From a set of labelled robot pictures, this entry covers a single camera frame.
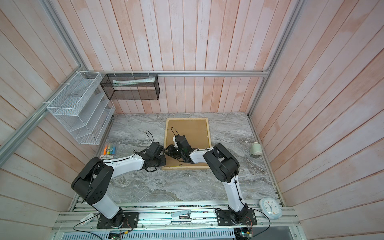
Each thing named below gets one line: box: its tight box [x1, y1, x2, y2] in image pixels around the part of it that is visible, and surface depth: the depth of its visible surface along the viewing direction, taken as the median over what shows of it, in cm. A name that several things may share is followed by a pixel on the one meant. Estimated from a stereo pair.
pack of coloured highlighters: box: [99, 144, 117, 160], surface depth 100 cm
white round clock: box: [259, 197, 283, 220], surface depth 77 cm
